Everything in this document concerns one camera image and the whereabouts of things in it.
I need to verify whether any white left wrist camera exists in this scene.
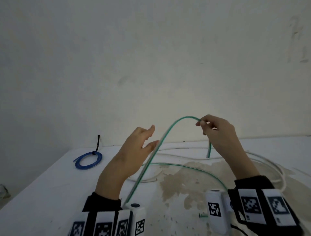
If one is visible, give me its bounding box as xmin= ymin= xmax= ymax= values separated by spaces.
xmin=122 ymin=202 xmax=147 ymax=236

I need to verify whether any black left marker wristband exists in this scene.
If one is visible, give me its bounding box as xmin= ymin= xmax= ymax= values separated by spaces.
xmin=68 ymin=210 xmax=133 ymax=236

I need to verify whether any black zip tie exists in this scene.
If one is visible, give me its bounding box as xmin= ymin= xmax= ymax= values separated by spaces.
xmin=92 ymin=135 xmax=100 ymax=156

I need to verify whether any blue coiled tube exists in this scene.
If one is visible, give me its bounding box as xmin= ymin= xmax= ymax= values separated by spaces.
xmin=73 ymin=151 xmax=103 ymax=170

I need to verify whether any person's left hand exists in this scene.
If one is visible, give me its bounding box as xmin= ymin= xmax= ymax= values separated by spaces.
xmin=95 ymin=125 xmax=160 ymax=200

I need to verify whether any green plastic tube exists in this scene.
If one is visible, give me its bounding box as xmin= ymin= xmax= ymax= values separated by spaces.
xmin=123 ymin=116 xmax=229 ymax=207

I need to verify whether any person's right hand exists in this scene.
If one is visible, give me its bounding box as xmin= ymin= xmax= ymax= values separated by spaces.
xmin=196 ymin=115 xmax=260 ymax=181

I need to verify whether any black marker wristband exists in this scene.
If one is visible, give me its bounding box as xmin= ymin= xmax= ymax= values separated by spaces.
xmin=228 ymin=186 xmax=305 ymax=236
xmin=68 ymin=210 xmax=133 ymax=236

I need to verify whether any black right marker wristband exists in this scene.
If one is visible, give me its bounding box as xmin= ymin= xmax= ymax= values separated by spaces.
xmin=228 ymin=186 xmax=305 ymax=236

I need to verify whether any black cable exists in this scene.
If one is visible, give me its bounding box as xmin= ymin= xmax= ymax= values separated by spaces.
xmin=230 ymin=224 xmax=249 ymax=236

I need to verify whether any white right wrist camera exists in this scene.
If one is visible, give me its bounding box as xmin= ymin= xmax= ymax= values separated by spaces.
xmin=205 ymin=189 xmax=231 ymax=236

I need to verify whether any white plastic tube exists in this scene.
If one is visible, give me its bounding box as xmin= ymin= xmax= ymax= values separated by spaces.
xmin=126 ymin=147 xmax=292 ymax=192

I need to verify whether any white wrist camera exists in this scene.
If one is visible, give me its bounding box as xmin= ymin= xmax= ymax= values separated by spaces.
xmin=122 ymin=202 xmax=147 ymax=236
xmin=205 ymin=189 xmax=231 ymax=236

